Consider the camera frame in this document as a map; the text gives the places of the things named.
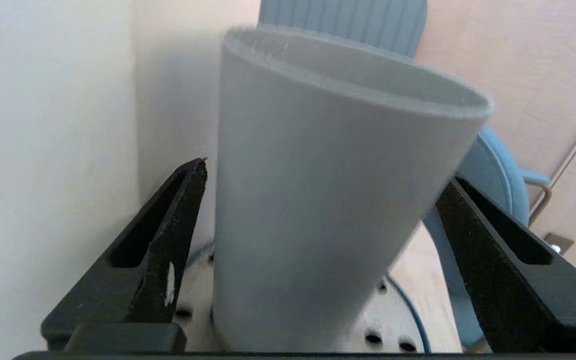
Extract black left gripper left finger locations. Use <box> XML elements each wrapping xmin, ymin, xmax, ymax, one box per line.
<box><xmin>40</xmin><ymin>157</ymin><xmax>209</xmax><ymax>351</ymax></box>

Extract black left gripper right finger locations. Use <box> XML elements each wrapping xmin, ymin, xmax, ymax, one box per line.
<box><xmin>435</xmin><ymin>172</ymin><xmax>576</xmax><ymax>353</ymax></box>

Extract large dark tea dispenser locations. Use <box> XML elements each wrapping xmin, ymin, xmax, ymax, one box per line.
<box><xmin>0</xmin><ymin>0</ymin><xmax>261</xmax><ymax>360</ymax></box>

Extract brown wall outlet plate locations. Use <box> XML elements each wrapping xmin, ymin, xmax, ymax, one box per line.
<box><xmin>543</xmin><ymin>232</ymin><xmax>575</xmax><ymax>254</ymax></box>

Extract large round perforated drip tray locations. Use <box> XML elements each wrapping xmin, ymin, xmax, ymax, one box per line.
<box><xmin>175</xmin><ymin>240</ymin><xmax>431</xmax><ymax>353</ymax></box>

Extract grey plastic cup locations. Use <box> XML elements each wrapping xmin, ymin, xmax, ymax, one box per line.
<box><xmin>212</xmin><ymin>25</ymin><xmax>494</xmax><ymax>353</ymax></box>

